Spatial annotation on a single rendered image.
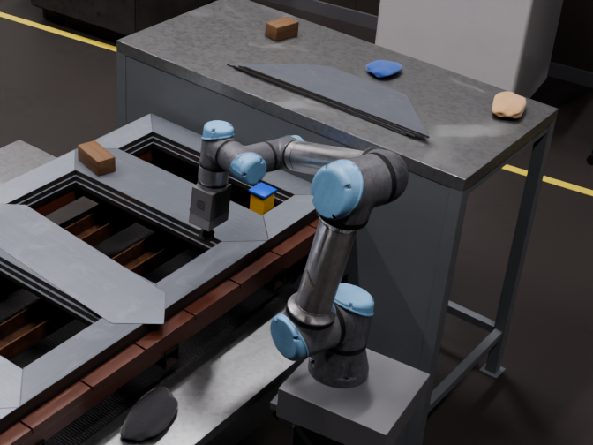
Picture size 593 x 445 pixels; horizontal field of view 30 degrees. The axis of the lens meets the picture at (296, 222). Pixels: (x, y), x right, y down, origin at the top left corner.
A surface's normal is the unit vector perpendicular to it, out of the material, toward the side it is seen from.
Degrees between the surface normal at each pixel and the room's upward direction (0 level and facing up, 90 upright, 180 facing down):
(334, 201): 78
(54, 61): 0
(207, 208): 86
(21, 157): 0
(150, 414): 8
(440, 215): 90
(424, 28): 90
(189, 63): 0
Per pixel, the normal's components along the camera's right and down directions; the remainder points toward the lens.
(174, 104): -0.59, 0.40
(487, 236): 0.07, -0.84
